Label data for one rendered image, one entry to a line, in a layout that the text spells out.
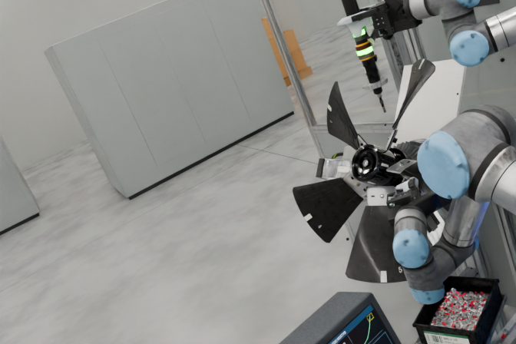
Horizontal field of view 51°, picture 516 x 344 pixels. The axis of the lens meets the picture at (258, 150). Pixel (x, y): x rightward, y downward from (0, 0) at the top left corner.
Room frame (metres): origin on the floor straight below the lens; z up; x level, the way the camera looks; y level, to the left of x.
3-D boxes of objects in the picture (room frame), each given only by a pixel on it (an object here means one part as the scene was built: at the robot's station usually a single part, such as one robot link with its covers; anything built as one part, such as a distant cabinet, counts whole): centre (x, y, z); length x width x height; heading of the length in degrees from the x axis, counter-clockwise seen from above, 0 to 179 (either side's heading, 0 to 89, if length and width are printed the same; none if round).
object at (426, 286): (1.12, -0.26, 1.08); 0.11 x 0.08 x 0.11; 120
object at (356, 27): (1.46, -0.36, 1.63); 0.09 x 0.03 x 0.06; 63
